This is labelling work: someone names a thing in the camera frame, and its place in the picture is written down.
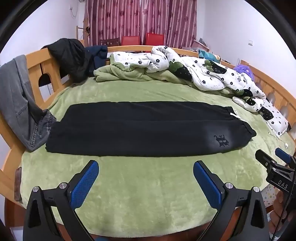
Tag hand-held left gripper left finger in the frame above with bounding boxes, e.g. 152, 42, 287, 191
23, 159, 100, 241

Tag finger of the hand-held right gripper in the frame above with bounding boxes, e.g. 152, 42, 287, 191
275, 148, 296, 168
255, 149, 278, 172

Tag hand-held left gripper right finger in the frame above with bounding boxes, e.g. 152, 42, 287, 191
193, 160, 271, 241

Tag black pants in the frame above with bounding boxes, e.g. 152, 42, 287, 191
46, 101, 257, 157

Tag person's right hand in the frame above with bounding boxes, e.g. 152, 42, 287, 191
269, 189, 296, 239

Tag star printed sheet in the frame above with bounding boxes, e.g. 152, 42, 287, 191
264, 183, 278, 208

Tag green fleece blanket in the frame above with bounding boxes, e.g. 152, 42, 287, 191
20, 65, 296, 235

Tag brown flat object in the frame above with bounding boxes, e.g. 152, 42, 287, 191
14, 167, 23, 201

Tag purple plush toy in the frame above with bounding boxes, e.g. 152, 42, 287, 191
233, 64, 254, 80

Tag white floral quilt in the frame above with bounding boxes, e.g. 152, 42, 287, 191
94, 46, 289, 138

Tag grey jeans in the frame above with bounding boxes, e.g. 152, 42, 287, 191
0, 55, 57, 152

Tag teal patterned pillow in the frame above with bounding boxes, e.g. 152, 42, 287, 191
198, 49, 221, 62

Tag navy cloth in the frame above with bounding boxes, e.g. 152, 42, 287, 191
84, 46, 108, 70

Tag black jacket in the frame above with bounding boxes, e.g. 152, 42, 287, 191
42, 38, 96, 83

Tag brown wooden chair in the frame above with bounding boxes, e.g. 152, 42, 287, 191
100, 38, 121, 46

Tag red chair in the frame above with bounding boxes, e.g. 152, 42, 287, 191
121, 36, 141, 46
146, 33, 165, 46

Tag wooden coat rack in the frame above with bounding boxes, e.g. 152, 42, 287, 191
76, 20, 92, 47

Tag maroon striped curtain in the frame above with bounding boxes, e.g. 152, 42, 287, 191
84, 0, 204, 48

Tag wooden bed frame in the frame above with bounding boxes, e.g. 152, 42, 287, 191
0, 45, 296, 241

